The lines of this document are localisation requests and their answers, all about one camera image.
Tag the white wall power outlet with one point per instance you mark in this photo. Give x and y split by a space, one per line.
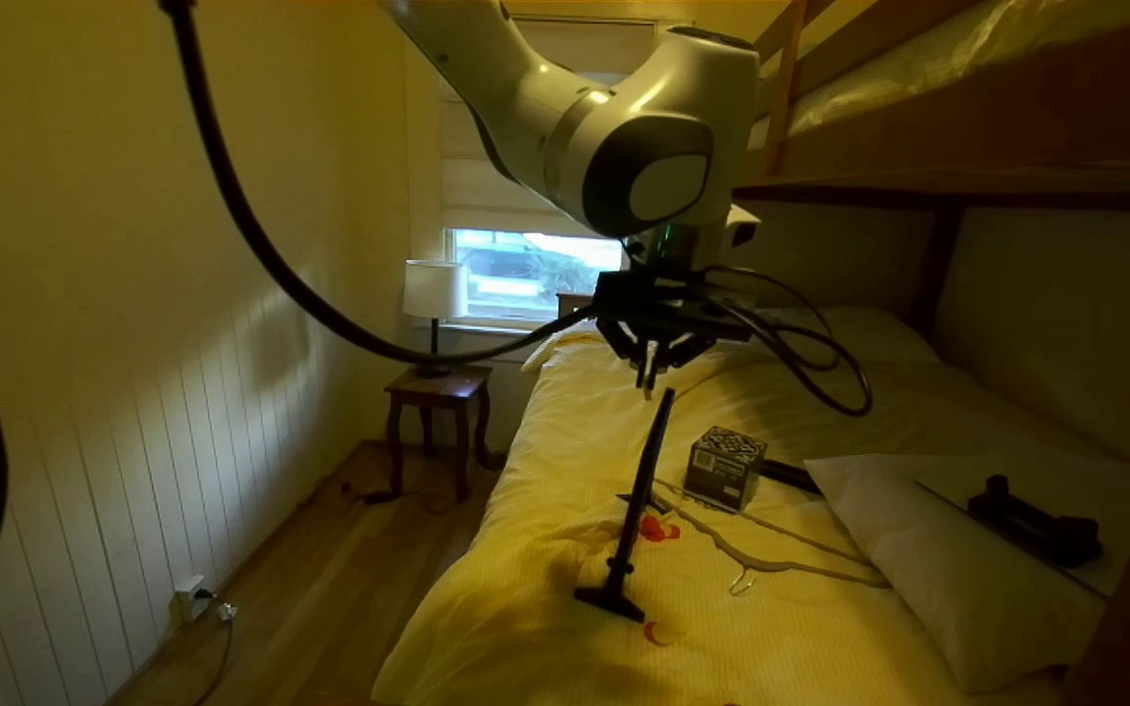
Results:
194 603

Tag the white pillow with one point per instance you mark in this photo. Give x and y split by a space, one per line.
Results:
942 575

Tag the black bracket object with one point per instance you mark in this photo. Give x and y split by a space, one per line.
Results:
1036 527

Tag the white window blind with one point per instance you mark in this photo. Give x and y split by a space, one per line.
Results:
487 199

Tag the bright window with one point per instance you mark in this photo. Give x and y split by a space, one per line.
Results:
529 276

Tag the bunk mattress with yellow sheet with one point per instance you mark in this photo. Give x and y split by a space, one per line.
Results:
984 45

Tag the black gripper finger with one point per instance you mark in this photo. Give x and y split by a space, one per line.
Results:
685 339
630 339

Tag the red plastic game disc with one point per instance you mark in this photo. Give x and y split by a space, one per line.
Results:
660 531

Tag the beige clothes hanger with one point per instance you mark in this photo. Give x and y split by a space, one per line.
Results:
775 564

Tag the yellow striped duvet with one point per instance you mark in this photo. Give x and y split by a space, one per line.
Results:
529 590

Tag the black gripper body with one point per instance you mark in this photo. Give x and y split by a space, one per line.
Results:
658 297

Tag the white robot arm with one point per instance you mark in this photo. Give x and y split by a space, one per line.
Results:
551 120

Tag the white shade table lamp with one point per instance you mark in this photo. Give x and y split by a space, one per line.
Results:
432 289

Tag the small wooden side table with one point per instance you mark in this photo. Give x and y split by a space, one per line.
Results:
443 384

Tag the patterned grey box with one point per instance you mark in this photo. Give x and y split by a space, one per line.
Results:
724 468

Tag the wooden bunk bed frame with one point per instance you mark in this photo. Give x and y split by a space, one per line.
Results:
984 132

